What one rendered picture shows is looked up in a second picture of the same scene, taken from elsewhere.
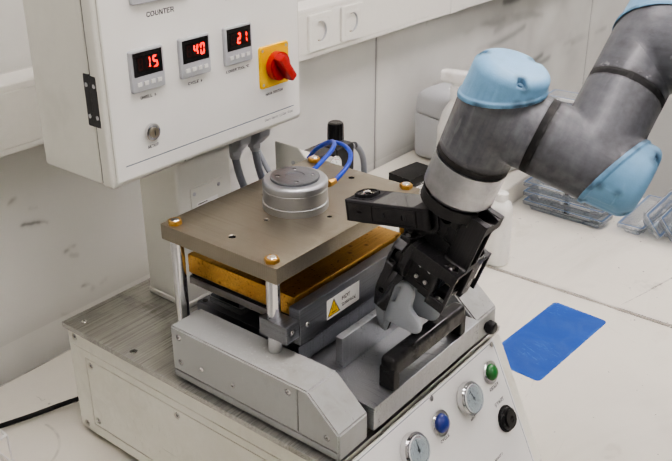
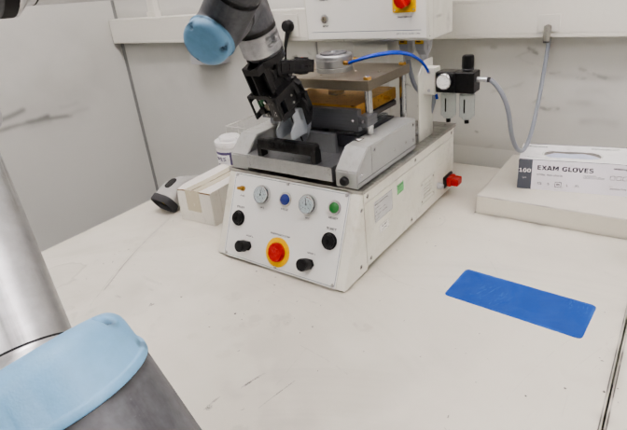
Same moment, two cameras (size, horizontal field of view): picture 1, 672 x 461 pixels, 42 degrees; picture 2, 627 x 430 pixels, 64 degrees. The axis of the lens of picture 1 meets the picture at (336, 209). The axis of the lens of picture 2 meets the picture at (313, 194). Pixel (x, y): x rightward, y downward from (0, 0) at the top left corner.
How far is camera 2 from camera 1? 1.39 m
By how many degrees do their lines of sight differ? 80
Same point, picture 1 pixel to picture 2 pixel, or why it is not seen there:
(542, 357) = (482, 297)
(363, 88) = not seen: outside the picture
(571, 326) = (550, 314)
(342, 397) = (246, 143)
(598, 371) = (476, 326)
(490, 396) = (327, 219)
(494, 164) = not seen: hidden behind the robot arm
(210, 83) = (358, 1)
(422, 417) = (278, 187)
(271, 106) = (401, 25)
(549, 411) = (404, 298)
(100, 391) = not seen: hidden behind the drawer
